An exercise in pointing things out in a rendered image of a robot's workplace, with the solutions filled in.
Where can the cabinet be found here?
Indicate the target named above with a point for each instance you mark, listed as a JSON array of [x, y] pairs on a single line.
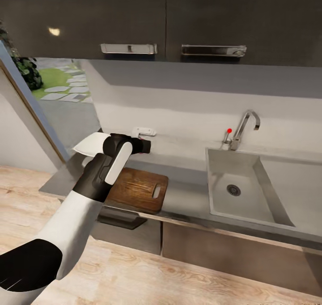
[[247, 32]]

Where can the cutting board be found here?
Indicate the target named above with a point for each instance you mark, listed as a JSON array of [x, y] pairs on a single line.
[[135, 188]]

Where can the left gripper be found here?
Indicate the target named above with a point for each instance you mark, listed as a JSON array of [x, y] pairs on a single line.
[[143, 146]]

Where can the fixed window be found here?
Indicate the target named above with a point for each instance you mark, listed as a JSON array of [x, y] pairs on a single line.
[[56, 94]]

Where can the drop in sink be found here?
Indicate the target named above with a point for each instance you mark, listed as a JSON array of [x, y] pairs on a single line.
[[270, 190]]

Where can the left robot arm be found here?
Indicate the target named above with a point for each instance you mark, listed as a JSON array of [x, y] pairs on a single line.
[[56, 249]]

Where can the bowl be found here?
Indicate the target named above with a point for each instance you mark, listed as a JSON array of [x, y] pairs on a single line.
[[92, 145]]

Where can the dishwasher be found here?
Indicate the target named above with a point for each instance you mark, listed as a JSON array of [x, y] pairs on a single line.
[[133, 231]]

